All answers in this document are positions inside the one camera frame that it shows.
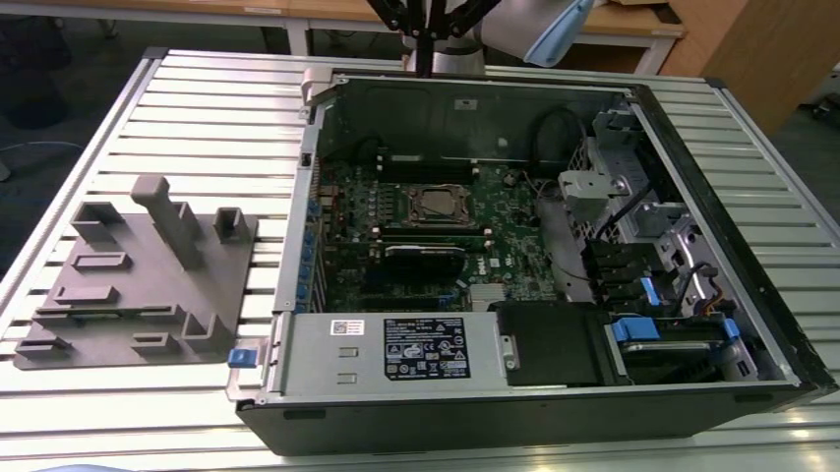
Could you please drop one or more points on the grey power supply unit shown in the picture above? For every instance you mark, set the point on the grey power supply unit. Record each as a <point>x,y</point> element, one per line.
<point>315,354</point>

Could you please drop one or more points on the wooden desk white frame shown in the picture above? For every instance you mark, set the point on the wooden desk white frame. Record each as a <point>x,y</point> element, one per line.
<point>164,6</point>
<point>322,7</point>

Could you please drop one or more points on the blue plastic bay clip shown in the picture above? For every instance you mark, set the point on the blue plastic bay clip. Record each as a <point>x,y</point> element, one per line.
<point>646,290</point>

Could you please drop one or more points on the silver square CPU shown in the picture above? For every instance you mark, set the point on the silver square CPU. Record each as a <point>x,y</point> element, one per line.
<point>441,204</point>

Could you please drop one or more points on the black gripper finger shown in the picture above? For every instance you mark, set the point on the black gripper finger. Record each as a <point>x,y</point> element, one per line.
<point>462,17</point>
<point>402,19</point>

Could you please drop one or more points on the metal locking lever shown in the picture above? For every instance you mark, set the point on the metal locking lever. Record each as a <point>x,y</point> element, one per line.
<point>439,187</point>
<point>446,222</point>

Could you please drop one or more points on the hard disk in blue carrier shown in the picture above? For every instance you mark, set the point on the hard disk in blue carrier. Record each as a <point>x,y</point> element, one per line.
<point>636,328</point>

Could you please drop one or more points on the blue case latch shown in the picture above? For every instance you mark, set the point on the blue case latch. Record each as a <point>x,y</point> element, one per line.
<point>243,358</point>

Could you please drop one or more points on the grey parts rack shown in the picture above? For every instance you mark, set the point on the grey parts rack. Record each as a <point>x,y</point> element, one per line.
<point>131,295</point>

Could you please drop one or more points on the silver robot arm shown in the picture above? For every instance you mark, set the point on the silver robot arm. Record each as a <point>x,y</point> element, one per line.
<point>459,54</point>

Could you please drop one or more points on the perforated metal drive cage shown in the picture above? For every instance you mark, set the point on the perforated metal drive cage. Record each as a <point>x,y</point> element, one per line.
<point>617,152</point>

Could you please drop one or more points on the CPU socket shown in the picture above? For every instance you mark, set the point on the CPU socket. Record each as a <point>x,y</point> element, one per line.
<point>459,222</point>

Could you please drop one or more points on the silver heat sink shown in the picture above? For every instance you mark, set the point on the silver heat sink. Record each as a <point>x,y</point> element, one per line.
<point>489,292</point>

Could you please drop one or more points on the grey case latch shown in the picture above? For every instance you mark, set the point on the grey case latch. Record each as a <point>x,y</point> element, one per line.
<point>316,83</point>

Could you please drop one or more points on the black graphics card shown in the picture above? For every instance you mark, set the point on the black graphics card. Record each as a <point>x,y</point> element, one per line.
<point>426,260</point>

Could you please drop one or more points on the black PC case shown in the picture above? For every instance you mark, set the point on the black PC case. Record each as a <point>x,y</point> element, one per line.
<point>459,428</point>

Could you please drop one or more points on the green motherboard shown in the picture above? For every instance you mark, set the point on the green motherboard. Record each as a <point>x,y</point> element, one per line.
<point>518,246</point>

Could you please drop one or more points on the wooden cabinet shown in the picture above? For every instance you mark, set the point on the wooden cabinet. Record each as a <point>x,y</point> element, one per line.
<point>774,49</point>

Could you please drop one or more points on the black plastic disk bay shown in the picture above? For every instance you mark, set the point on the black plastic disk bay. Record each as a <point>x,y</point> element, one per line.
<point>610,265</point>

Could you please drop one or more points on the silver metal drive bracket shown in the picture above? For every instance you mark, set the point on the silver metal drive bracket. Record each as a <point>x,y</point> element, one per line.
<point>587,189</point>

